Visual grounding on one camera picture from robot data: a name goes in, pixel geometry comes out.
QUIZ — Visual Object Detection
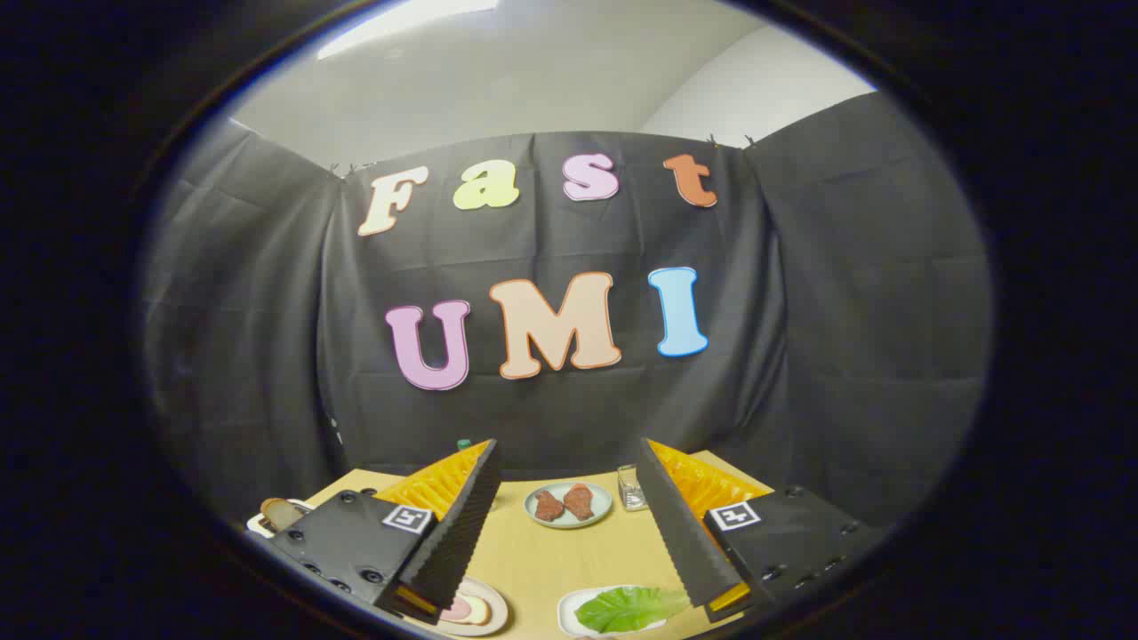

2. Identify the clear drinking glass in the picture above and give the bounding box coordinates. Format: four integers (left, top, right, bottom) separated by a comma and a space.
617, 463, 649, 512

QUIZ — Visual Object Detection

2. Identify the green lettuce leaf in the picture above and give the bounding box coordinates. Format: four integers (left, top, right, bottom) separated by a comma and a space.
574, 585, 693, 634

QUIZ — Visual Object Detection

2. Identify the white oval plate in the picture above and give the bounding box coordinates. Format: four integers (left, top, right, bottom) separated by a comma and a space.
557, 585, 668, 637

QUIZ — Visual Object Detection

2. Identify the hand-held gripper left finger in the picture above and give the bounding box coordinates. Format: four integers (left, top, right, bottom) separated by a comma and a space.
267, 437, 501, 623

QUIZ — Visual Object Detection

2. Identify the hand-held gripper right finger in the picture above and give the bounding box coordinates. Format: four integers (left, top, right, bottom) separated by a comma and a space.
635, 437, 890, 623

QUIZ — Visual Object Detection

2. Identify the white bread slice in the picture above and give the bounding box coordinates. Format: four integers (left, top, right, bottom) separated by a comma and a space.
443, 594, 493, 628

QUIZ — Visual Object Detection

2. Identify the cream toaster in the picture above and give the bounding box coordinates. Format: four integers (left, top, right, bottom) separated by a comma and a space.
246, 498, 314, 540

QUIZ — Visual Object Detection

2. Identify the toasted bread slice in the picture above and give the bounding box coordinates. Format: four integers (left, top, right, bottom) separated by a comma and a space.
260, 498, 306, 532

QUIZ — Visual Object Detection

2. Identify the cream round plate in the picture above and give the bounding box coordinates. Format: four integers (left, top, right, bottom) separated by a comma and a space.
405, 576, 509, 637

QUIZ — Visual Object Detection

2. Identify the pale green plate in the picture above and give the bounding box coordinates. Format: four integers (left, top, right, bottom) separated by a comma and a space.
524, 481, 613, 530

